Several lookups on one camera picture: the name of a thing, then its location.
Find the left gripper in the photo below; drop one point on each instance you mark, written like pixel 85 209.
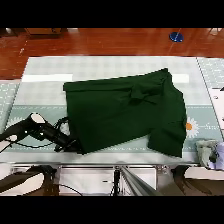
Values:
pixel 63 140

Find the dark green T-shirt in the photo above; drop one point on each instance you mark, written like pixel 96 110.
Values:
pixel 123 113

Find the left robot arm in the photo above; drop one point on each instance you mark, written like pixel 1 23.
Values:
pixel 25 126

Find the pale green garment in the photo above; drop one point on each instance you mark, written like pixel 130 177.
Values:
pixel 202 150

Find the blue round disc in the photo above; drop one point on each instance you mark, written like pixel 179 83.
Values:
pixel 176 36

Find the lavender garment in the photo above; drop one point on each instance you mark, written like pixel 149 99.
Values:
pixel 219 155

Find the silver frame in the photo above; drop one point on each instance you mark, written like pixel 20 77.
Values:
pixel 140 186

